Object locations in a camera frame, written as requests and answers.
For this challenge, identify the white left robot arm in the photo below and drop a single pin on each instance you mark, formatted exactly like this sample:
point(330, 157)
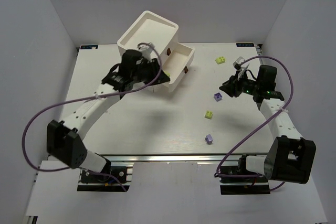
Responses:
point(65, 138)

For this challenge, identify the blue label sticker left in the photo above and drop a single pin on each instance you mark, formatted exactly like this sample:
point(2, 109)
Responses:
point(88, 47)

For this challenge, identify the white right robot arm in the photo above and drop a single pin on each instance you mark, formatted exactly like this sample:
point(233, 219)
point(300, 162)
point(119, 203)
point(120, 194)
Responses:
point(291, 156)

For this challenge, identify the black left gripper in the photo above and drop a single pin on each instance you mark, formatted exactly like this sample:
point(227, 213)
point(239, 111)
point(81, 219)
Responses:
point(154, 70)

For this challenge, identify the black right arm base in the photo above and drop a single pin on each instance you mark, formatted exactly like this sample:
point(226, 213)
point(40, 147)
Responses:
point(242, 183)

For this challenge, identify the white drawer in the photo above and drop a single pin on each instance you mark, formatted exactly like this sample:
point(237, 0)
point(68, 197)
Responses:
point(177, 64)

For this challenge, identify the aluminium front rail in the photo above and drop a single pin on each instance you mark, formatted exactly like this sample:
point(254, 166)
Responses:
point(162, 158)

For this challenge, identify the blue label sticker right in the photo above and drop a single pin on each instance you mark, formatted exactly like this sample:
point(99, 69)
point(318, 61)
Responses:
point(245, 44)

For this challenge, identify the white drawer cabinet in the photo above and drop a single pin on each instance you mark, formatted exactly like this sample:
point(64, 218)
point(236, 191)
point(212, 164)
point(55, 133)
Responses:
point(150, 27)

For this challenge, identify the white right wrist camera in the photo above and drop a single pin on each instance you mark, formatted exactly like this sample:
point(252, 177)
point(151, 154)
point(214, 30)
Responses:
point(238, 65)

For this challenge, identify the blue label sticker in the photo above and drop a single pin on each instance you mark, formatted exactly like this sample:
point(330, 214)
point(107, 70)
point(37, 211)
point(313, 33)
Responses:
point(245, 44)
point(88, 47)

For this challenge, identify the light purple lego brick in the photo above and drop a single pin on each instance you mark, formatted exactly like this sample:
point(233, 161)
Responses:
point(208, 139)

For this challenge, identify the green yellow lego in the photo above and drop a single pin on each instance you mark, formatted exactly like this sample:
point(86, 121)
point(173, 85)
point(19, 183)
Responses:
point(208, 114)

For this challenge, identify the yellow-green lego brick far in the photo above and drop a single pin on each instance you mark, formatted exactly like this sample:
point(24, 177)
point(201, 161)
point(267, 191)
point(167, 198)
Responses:
point(220, 60)

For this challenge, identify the purple lego brick hollow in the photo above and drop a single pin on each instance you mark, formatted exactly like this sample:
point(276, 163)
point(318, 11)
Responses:
point(217, 97)

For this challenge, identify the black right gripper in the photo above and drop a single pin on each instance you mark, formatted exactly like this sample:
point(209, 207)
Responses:
point(233, 87)

